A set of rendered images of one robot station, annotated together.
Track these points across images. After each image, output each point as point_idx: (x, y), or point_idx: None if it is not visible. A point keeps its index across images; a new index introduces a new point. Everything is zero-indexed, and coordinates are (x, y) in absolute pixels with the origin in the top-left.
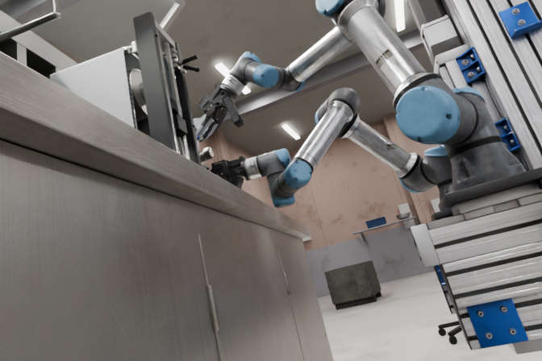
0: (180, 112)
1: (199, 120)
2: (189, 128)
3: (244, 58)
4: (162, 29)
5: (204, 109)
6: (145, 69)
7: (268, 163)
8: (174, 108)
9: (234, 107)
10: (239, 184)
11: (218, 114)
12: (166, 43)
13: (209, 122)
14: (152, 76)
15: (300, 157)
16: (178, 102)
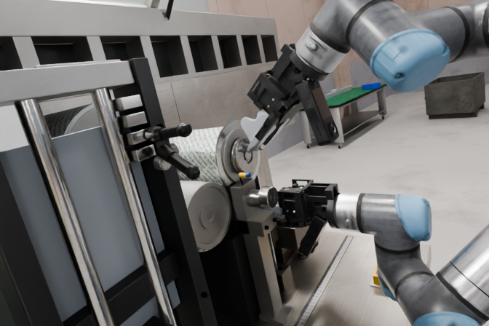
0: (160, 299)
1: (253, 124)
2: (196, 303)
3: None
4: (52, 73)
5: (260, 105)
6: (5, 292)
7: (380, 230)
8: (140, 305)
9: (319, 110)
10: (324, 226)
11: (289, 113)
12: (94, 92)
13: (271, 131)
14: (22, 323)
15: (464, 297)
16: (153, 275)
